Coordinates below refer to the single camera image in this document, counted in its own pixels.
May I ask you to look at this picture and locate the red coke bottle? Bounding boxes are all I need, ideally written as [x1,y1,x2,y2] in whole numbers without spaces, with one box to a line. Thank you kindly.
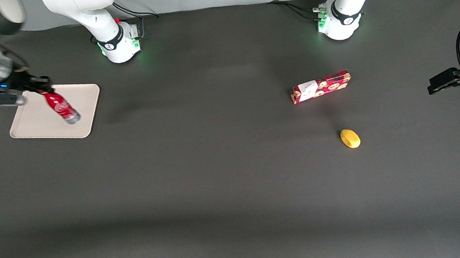
[39,87,82,127]

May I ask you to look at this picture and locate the red tartan cookie box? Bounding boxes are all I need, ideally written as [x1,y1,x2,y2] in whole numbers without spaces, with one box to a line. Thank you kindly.
[289,69,353,105]

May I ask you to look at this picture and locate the black left arm base cables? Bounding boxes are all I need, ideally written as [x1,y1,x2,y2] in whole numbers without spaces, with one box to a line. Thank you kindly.
[268,0,339,25]

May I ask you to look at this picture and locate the beige plastic tray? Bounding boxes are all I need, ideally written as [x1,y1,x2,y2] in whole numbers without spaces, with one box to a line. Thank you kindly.
[6,81,104,144]

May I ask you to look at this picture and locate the dark grey table mat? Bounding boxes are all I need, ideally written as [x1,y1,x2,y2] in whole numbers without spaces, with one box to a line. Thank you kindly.
[0,0,460,258]

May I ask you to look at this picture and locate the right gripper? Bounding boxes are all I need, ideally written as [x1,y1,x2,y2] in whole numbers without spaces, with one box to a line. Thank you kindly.
[0,63,52,99]

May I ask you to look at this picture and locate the yellow lemon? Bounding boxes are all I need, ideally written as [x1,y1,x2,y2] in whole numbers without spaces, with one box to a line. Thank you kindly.
[340,128,362,150]

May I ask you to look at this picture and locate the black right arm base cable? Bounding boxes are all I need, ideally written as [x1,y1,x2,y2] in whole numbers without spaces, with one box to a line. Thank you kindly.
[113,0,161,42]

